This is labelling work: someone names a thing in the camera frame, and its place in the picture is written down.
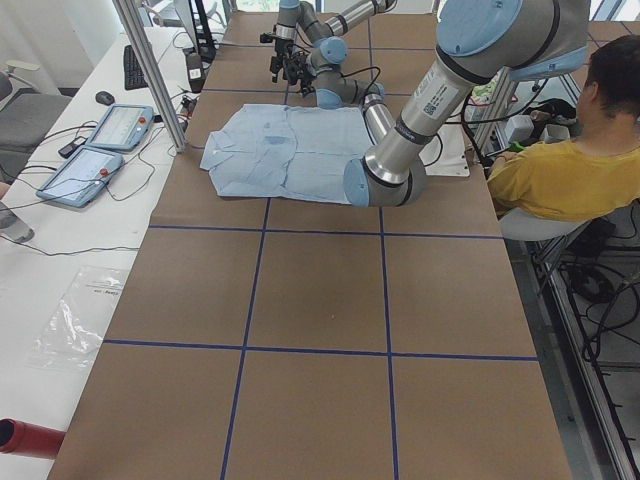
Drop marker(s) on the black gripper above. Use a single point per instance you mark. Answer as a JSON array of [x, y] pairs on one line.
[[279, 50], [302, 63]]

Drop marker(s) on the light blue button-up shirt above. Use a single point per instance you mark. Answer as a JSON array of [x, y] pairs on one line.
[[268, 150]]

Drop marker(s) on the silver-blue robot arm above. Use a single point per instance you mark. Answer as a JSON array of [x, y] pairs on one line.
[[320, 20], [474, 40]]

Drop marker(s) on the black keyboard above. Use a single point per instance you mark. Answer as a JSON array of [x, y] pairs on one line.
[[134, 78]]

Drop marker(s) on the far blue teach pendant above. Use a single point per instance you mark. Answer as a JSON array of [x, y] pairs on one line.
[[122, 127]]

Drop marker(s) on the blue teach pendant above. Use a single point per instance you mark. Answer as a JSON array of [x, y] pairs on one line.
[[122, 127], [82, 177]]

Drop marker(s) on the black computer mouse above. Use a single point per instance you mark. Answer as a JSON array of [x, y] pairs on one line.
[[104, 98]]

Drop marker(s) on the black smartphone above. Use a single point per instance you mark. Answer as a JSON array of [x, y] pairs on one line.
[[67, 150]]

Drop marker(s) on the near blue teach pendant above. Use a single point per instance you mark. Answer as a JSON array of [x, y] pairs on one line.
[[82, 177]]

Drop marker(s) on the grey office chair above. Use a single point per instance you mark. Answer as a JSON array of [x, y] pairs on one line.
[[25, 119]]

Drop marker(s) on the white stool seat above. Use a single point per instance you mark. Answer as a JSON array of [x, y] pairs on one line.
[[518, 224]]

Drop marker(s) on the person in yellow shirt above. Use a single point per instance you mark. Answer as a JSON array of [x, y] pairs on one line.
[[594, 173]]

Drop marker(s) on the clear plastic bag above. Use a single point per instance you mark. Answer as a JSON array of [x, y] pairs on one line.
[[73, 335]]

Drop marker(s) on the red cylinder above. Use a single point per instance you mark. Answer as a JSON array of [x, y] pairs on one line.
[[30, 440]]

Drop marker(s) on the aluminium frame post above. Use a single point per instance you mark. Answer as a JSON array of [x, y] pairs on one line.
[[130, 19]]

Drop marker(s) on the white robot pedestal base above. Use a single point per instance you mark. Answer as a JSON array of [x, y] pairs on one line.
[[445, 154]]

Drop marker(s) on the green handled tool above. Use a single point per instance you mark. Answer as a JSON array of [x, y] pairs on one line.
[[515, 147]]

